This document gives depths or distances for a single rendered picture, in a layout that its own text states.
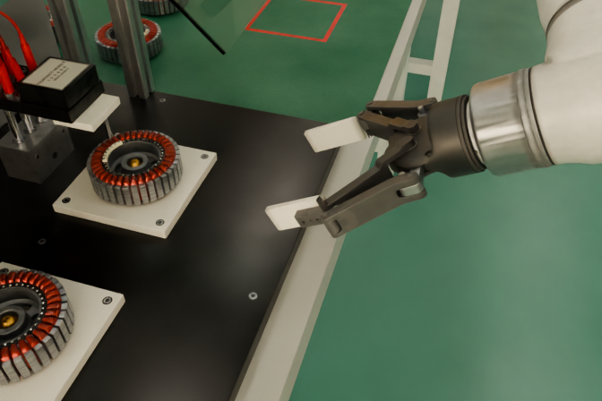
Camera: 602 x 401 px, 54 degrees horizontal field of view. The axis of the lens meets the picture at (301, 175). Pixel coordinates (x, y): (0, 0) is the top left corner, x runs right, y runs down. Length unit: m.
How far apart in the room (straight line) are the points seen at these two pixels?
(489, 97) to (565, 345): 1.17
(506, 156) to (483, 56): 2.12
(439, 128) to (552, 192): 1.49
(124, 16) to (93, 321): 0.43
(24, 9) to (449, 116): 0.64
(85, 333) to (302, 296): 0.23
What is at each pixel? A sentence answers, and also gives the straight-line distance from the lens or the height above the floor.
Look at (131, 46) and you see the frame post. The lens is 0.90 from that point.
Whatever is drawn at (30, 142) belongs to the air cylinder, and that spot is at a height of 0.82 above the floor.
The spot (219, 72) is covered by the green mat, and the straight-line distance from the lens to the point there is 1.02.
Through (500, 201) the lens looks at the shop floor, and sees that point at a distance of 1.94.
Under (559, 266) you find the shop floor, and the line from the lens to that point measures 1.82.
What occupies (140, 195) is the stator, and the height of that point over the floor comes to 0.79.
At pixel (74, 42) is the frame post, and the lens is 0.95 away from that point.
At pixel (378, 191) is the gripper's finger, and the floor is 0.91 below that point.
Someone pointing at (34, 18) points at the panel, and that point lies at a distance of 0.98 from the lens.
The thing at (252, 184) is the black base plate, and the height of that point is 0.77.
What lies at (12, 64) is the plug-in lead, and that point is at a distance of 0.76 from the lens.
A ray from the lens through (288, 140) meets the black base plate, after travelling 0.83.
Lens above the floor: 1.28
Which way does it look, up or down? 42 degrees down
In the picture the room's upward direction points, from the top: straight up
